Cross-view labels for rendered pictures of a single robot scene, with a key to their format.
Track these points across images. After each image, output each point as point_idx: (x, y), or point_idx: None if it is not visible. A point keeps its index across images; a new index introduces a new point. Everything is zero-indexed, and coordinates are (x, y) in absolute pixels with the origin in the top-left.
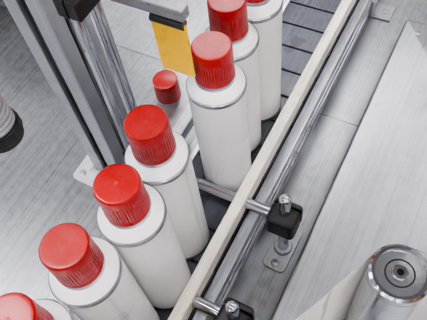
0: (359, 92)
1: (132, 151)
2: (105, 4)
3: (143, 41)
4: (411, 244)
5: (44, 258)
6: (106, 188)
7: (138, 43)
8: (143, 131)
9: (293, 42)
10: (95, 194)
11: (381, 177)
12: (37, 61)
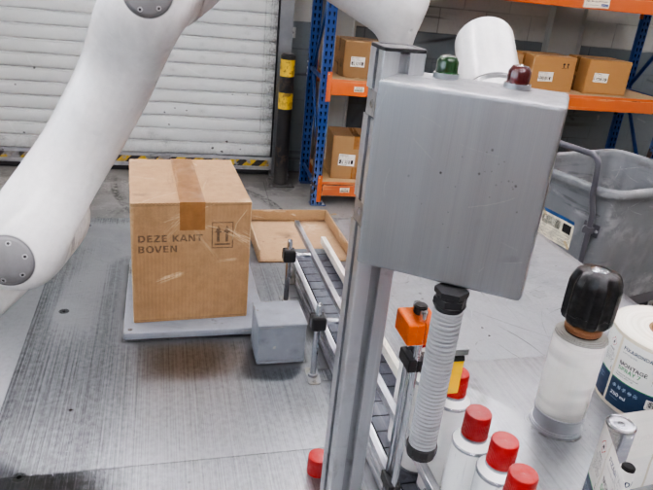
0: None
1: (474, 436)
2: (196, 431)
3: (258, 444)
4: (549, 470)
5: (526, 481)
6: (505, 443)
7: (256, 447)
8: (484, 415)
9: (380, 398)
10: (504, 448)
11: None
12: (339, 432)
